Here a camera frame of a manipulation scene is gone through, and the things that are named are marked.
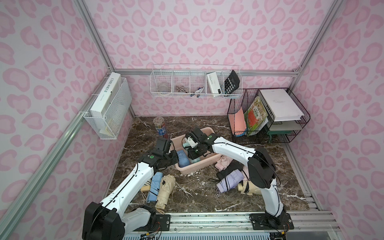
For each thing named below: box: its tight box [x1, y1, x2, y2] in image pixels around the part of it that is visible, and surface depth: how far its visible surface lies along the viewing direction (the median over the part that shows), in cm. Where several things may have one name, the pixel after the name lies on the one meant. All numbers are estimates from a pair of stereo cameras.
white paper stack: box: [260, 88, 305, 122], surface depth 95 cm
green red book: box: [244, 96, 269, 132], surface depth 102 cm
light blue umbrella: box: [176, 150, 191, 168], surface depth 93 cm
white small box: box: [206, 71, 222, 94], surface depth 93 cm
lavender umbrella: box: [216, 169, 245, 193], surface depth 84 cm
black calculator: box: [224, 69, 240, 94], surface depth 93 cm
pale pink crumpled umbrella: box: [215, 154, 233, 172], surface depth 90 cm
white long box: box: [90, 72, 122, 118], surface depth 71 cm
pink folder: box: [234, 106, 247, 133], surface depth 115 cm
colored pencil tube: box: [153, 116, 169, 139], surface depth 95 cm
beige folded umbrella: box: [155, 174, 176, 215], surface depth 80 cm
